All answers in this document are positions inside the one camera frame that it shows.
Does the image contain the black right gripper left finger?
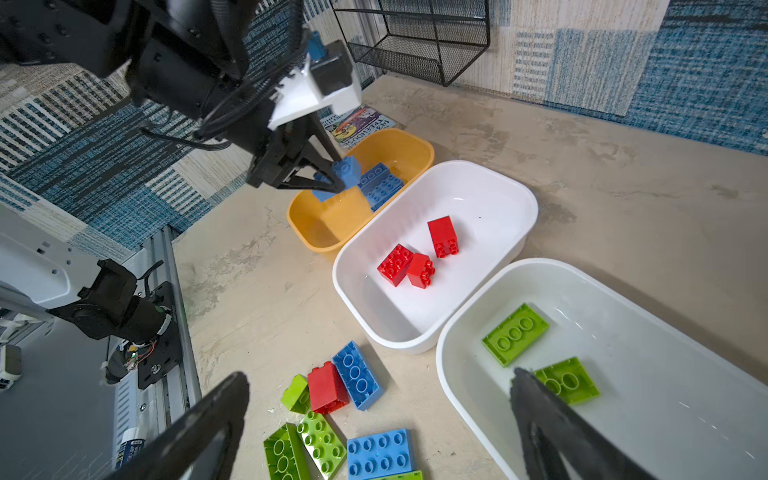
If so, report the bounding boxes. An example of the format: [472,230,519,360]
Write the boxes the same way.
[109,371,250,480]

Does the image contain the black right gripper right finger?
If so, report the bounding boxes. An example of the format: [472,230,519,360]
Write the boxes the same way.
[510,368,652,479]

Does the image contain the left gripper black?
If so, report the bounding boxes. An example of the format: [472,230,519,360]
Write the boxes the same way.
[233,113,345,194]

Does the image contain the blue lego brick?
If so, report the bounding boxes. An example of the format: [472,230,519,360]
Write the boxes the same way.
[365,173,404,212]
[312,156,362,202]
[332,341,384,411]
[358,163,390,191]

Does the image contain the green lego plate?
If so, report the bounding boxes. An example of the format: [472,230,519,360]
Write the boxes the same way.
[482,303,550,368]
[373,470,424,480]
[533,357,601,405]

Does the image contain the small red lego brick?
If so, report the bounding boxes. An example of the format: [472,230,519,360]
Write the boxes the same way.
[407,253,435,289]

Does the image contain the red lego brick tall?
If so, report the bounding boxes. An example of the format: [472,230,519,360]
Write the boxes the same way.
[427,216,459,258]

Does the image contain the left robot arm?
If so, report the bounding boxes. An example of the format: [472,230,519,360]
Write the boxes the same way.
[1,1,360,345]

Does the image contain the treehouse paperback book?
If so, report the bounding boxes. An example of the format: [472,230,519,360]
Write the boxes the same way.
[320,105,397,150]

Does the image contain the blue marker pen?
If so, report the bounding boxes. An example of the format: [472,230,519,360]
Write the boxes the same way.
[115,427,146,470]

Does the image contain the yellow plastic tub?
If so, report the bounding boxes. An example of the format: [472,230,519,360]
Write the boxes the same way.
[287,128,435,260]

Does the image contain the green lego plate hollow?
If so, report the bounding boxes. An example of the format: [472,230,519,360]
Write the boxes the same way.
[263,423,311,480]

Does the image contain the small green lego brick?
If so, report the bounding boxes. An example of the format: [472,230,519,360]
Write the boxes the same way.
[281,375,311,415]

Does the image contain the green lego plate studded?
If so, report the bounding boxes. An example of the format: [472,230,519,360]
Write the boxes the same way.
[297,410,347,479]

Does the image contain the large red lego brick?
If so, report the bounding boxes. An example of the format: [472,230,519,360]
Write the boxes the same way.
[308,361,350,415]

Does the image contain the middle white plastic tub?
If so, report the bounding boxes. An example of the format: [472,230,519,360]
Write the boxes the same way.
[332,160,539,354]

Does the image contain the white plastic tub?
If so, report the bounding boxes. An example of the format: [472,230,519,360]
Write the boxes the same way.
[437,259,767,479]
[332,160,539,354]

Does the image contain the right white plastic tub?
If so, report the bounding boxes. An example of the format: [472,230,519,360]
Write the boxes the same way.
[437,259,767,479]

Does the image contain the light blue lego plate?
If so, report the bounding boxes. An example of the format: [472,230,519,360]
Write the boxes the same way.
[346,429,413,479]

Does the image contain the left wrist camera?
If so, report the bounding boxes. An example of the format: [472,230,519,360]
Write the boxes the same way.
[268,31,362,131]

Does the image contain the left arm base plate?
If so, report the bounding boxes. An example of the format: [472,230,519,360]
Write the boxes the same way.
[104,281,182,390]

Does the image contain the black wire mesh shelf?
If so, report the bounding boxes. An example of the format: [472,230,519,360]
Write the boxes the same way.
[332,0,491,86]

